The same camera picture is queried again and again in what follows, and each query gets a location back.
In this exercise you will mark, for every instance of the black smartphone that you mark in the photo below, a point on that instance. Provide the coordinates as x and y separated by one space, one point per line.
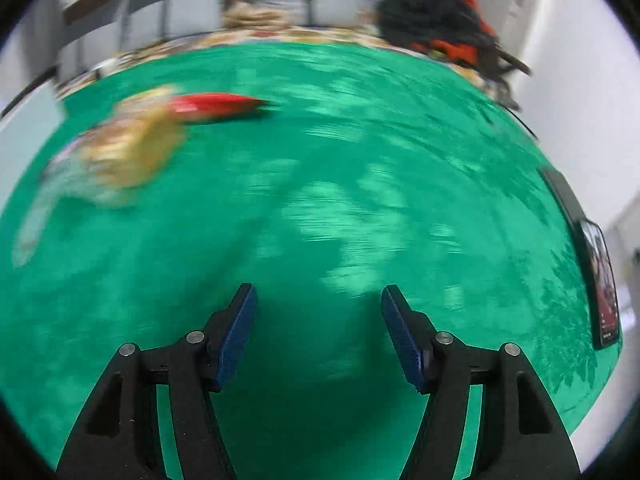
602 285

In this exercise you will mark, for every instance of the clear bread packet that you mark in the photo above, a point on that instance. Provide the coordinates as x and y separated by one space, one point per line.
130 150

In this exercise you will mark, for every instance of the orange garment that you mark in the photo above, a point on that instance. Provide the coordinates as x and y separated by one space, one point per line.
457 50

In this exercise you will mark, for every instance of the beige folded cloth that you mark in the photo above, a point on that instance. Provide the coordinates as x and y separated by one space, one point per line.
250 15

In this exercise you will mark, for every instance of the black jacket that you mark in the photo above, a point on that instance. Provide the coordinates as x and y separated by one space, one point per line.
425 10

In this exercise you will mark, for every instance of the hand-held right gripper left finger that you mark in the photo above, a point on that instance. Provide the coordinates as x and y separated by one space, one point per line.
237 335

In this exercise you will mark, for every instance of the red snack packet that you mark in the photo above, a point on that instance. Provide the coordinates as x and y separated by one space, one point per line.
215 106

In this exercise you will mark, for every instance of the black flat device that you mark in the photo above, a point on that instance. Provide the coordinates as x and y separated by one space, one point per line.
562 192

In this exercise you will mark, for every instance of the green patterned tablecloth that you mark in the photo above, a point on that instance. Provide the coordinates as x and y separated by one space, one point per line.
325 185

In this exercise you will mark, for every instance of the black folding chair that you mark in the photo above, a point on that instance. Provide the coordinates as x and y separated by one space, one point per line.
505 62

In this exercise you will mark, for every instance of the white cardboard box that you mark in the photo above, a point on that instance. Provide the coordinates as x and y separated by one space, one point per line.
40 107

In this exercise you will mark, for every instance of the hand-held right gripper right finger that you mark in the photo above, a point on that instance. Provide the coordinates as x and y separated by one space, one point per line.
405 340

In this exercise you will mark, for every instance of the floral bedsheet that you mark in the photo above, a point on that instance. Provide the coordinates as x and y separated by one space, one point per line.
310 35

